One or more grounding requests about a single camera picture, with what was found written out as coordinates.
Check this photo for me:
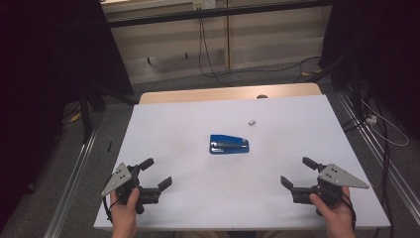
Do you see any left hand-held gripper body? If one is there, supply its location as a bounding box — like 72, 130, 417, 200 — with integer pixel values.
101, 162, 162, 215

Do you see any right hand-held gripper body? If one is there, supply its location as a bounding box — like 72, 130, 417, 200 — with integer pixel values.
291, 163, 370, 216

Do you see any blue stapler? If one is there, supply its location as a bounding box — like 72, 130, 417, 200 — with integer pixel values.
209, 134, 251, 156

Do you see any person's left hand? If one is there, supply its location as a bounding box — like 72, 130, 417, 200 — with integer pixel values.
110, 187, 141, 230

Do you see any person's right hand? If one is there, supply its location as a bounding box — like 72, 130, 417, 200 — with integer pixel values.
309, 185, 354, 230

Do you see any white table cover board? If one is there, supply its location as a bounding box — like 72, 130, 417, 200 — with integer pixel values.
93, 94, 391, 231

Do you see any black metal stand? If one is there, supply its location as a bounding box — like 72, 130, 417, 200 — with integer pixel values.
76, 83, 141, 144
309, 53, 368, 131

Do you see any yellow floor tape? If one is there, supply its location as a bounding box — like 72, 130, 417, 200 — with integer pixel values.
300, 68, 323, 77
65, 111, 82, 125

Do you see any wooden table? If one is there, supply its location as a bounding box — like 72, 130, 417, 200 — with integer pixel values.
139, 82, 323, 105

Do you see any black curtain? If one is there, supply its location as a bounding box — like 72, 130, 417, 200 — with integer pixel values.
0, 0, 135, 232
317, 0, 420, 142

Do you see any beige cabinet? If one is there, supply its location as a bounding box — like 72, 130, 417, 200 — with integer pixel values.
99, 0, 333, 85

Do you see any black metal bar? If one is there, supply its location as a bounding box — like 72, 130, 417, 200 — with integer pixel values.
106, 0, 333, 29

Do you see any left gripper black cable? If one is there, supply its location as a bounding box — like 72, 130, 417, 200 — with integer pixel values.
102, 193, 115, 223

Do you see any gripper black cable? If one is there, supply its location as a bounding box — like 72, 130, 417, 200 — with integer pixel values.
341, 189, 358, 231
102, 193, 115, 223

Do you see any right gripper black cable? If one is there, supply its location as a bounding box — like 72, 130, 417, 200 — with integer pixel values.
341, 189, 358, 231

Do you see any aluminium rail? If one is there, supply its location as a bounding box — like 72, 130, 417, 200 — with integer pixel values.
44, 128, 99, 238
334, 88, 420, 217

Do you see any black cable bundle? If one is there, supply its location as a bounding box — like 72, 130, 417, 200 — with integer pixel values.
340, 82, 395, 238

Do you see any white cable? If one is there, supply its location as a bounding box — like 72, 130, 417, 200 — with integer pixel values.
361, 98, 410, 148

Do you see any black floor cable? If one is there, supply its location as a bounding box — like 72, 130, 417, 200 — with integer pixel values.
211, 56, 323, 83

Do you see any hanging black cable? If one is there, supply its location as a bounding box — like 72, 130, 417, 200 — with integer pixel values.
197, 17, 232, 87

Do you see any white wall socket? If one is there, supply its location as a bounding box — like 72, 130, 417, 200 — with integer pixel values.
192, 0, 217, 11

